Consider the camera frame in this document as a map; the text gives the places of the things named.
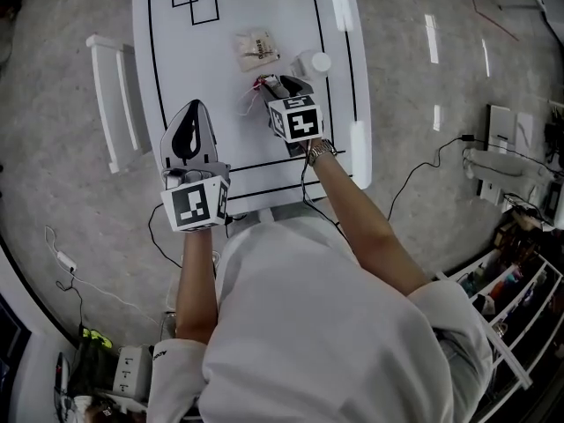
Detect white wooden chair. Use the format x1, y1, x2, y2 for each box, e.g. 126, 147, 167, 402
85, 33, 153, 175

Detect white power strip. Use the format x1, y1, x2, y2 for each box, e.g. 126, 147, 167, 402
56, 250, 78, 273

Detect person's grey trousers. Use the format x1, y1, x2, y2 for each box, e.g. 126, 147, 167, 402
237, 203, 327, 226

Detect silver wristwatch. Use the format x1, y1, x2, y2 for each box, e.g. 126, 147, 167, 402
306, 138, 339, 167

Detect white shelving unit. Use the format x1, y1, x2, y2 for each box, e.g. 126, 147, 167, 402
434, 249, 564, 413

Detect white low cabinet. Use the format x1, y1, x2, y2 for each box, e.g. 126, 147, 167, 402
478, 102, 537, 206

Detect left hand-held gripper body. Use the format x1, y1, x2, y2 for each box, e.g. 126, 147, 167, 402
159, 160, 233, 234

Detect person's left forearm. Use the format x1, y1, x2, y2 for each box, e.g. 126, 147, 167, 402
174, 226, 221, 345

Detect clear snack packet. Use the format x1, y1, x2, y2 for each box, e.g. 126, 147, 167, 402
233, 27, 282, 73

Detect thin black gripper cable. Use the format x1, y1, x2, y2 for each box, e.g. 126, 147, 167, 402
301, 141, 353, 241
147, 200, 184, 269

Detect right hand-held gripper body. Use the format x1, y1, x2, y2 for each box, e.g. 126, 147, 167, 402
267, 94, 326, 158

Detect clear plastic bottle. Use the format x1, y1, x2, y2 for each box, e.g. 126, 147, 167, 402
289, 49, 332, 81

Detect white yellow blue packet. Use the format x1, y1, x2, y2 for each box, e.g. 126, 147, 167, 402
240, 75, 281, 118

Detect person's white shirt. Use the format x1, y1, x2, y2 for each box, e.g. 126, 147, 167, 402
147, 216, 494, 423

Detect white long counter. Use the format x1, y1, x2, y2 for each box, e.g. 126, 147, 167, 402
0, 231, 83, 423

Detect white table with black lines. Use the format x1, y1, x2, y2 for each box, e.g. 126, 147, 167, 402
131, 0, 374, 218

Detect black power cable with adapter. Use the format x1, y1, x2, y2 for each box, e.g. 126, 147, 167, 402
386, 133, 476, 220

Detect white box with black icons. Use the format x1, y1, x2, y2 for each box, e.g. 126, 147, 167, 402
112, 345, 154, 401

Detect person's right forearm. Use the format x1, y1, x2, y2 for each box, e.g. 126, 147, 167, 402
308, 154, 431, 301

